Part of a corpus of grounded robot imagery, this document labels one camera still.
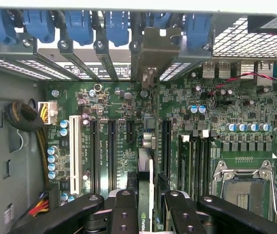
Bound red yellow power wires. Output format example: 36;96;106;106
27;192;51;218

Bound black RAM slot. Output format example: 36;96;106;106
193;130;212;195

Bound short black expansion slot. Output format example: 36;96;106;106
126;120;136;144

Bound black case fan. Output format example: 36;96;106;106
247;15;277;34

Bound white expansion slot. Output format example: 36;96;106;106
69;115;83;196

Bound metal socket cover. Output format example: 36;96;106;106
212;159;275;188

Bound red black twisted wire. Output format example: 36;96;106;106
208;71;277;98

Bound metal locking lever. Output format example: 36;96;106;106
270;168;277;225

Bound black open PC case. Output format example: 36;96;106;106
0;7;277;234

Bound green motherboard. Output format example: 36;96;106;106
44;60;277;227

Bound white power connector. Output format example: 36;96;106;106
37;100;58;125

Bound black sleeved power cable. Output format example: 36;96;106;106
3;101;51;186

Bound CPU socket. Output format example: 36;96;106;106
211;159;277;226

